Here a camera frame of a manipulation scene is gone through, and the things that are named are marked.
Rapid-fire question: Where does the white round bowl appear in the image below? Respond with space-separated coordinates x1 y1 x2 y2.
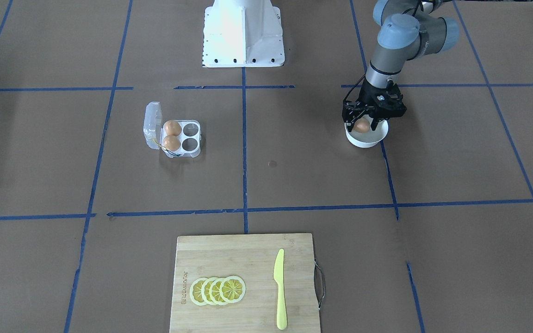
345 115 389 148

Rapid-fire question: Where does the bamboo cutting board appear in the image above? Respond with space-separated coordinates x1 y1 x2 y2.
169 233 321 333

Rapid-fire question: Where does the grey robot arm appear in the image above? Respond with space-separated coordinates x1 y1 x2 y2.
342 0 460 132

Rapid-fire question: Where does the clear plastic egg box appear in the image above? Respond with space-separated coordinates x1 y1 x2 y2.
143 102 202 158

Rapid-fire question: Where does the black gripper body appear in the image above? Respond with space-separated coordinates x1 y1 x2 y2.
342 77 407 120

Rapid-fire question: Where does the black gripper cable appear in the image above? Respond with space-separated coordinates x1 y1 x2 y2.
343 76 368 111

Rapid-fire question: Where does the brown egg from bowl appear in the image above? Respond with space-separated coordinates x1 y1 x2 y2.
353 118 371 133

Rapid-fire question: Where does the brown egg front tray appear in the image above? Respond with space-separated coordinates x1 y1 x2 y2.
161 135 180 152

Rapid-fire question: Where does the brown egg tray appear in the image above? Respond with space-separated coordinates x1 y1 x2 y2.
163 120 182 136
161 135 180 152

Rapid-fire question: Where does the yellow plastic knife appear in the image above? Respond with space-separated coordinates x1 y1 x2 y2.
273 248 288 330

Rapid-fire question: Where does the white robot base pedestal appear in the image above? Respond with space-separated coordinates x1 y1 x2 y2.
202 0 285 68

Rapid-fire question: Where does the lemon slice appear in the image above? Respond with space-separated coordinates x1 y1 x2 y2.
209 278 228 305
190 277 208 306
201 277 217 305
219 276 246 304

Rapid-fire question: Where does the brown egg rear tray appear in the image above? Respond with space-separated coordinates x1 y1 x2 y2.
163 120 182 136

